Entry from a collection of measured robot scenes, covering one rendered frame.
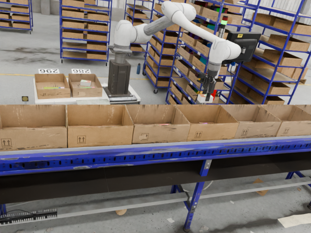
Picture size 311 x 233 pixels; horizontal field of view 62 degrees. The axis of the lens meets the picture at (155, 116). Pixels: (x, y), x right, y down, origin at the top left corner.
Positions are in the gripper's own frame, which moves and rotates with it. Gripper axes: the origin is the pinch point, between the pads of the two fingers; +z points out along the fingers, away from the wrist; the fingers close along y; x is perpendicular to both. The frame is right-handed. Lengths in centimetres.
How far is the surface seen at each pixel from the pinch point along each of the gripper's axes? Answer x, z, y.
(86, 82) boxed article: 76, 37, 108
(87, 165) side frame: 86, 34, -28
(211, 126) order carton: 2.7, 13.7, -21.2
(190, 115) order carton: 4.3, 21.1, 7.7
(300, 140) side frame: -79, 26, -28
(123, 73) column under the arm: 43, 17, 87
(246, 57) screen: -73, -15, 60
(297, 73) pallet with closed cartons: -459, 90, 330
